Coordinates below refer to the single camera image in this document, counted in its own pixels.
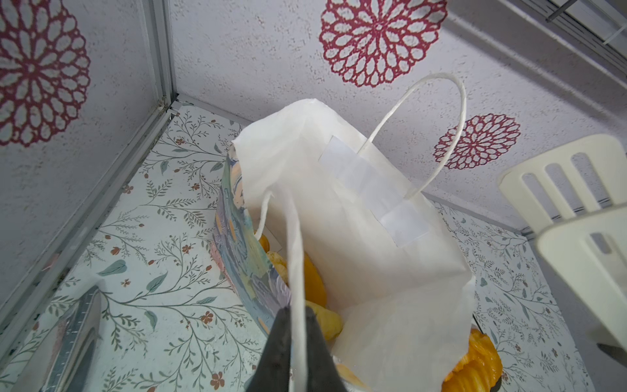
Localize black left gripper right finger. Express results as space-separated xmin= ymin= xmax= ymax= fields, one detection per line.
xmin=306 ymin=307 xmax=346 ymax=392

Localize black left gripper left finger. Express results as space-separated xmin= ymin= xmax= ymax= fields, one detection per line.
xmin=246 ymin=307 xmax=292 ymax=392

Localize long croissant bread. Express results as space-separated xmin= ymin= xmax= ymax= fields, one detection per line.
xmin=259 ymin=235 xmax=328 ymax=308

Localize floral paper gift bag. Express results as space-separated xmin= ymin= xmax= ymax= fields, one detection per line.
xmin=212 ymin=100 xmax=475 ymax=391

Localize white slotted tongs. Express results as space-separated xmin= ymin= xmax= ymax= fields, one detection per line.
xmin=498 ymin=134 xmax=626 ymax=350

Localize braided yellow bread loaf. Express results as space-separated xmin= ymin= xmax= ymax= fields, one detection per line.
xmin=441 ymin=328 xmax=503 ymax=392

